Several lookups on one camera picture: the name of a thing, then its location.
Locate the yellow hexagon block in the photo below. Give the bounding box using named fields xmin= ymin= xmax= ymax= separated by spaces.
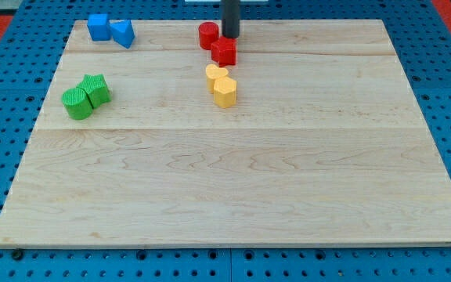
xmin=213 ymin=77 xmax=237 ymax=108

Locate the yellow heart block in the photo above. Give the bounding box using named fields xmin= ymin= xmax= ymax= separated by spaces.
xmin=205 ymin=63 xmax=229 ymax=93

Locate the red star block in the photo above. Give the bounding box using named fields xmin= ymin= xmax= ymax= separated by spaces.
xmin=211 ymin=36 xmax=236 ymax=67

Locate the light wooden board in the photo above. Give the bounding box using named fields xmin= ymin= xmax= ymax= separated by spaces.
xmin=0 ymin=20 xmax=451 ymax=249

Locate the red cylinder block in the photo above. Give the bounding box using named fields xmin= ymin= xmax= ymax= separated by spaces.
xmin=198 ymin=21 xmax=219 ymax=50

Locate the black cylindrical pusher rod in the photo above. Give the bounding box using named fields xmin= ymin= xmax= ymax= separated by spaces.
xmin=221 ymin=0 xmax=240 ymax=38

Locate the green star block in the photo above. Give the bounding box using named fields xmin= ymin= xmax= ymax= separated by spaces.
xmin=78 ymin=74 xmax=111 ymax=109

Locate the green cylinder block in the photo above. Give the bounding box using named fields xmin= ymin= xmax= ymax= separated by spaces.
xmin=61 ymin=88 xmax=93 ymax=120

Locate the blue triangle block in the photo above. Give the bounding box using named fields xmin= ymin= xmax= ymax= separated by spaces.
xmin=110 ymin=20 xmax=135 ymax=49

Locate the blue cube block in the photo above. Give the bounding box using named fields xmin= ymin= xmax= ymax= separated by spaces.
xmin=87 ymin=13 xmax=111 ymax=42

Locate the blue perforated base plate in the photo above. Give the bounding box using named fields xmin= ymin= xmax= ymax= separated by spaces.
xmin=0 ymin=0 xmax=451 ymax=281

